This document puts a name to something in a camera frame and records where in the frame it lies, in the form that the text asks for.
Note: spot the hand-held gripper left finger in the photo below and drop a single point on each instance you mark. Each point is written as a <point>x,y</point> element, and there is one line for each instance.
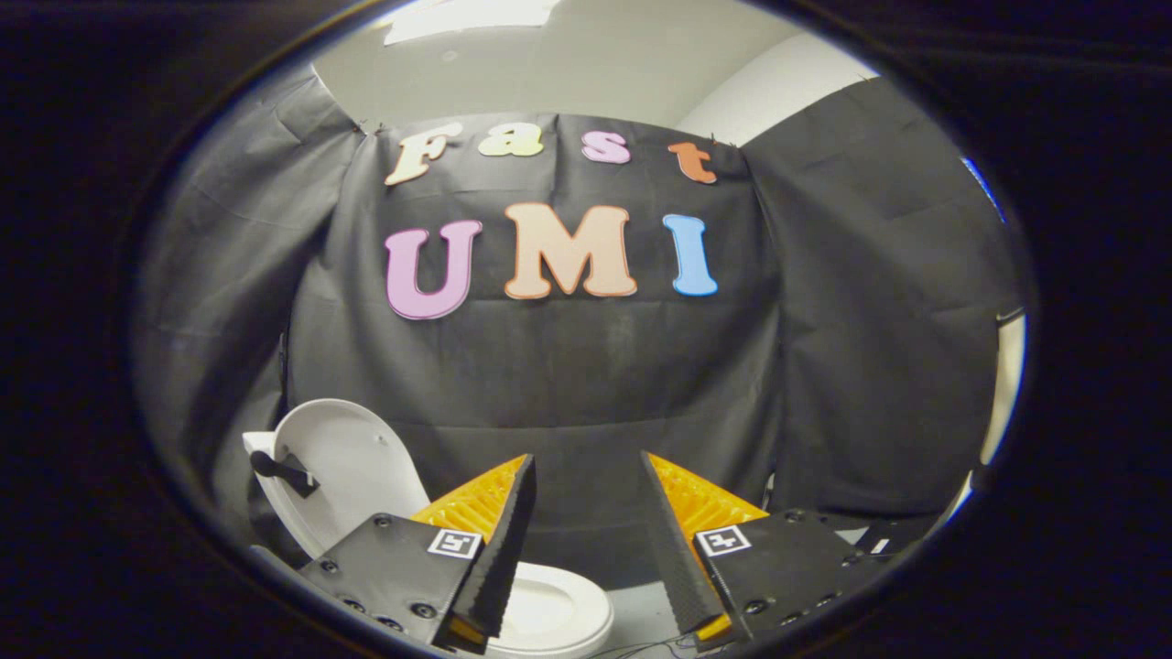
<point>504,549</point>

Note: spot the white ceramic toilet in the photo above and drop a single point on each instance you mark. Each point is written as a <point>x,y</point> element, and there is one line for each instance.
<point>558,609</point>

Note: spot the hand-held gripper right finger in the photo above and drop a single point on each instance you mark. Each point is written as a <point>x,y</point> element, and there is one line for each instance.
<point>678,558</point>

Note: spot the black backdrop cloth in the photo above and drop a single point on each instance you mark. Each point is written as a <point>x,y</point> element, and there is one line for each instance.
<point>568,384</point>

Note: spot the ceiling light panel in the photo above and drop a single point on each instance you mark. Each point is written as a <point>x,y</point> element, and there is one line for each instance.
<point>467,16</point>

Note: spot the white toilet lid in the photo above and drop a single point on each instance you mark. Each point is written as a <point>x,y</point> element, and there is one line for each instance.
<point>357,458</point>

